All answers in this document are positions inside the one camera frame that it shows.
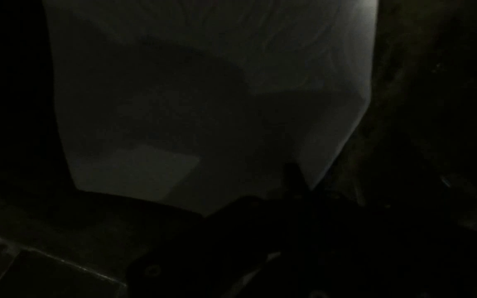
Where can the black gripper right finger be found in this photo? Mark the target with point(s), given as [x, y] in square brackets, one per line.
[306, 190]

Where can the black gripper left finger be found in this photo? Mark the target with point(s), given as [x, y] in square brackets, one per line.
[293, 184]

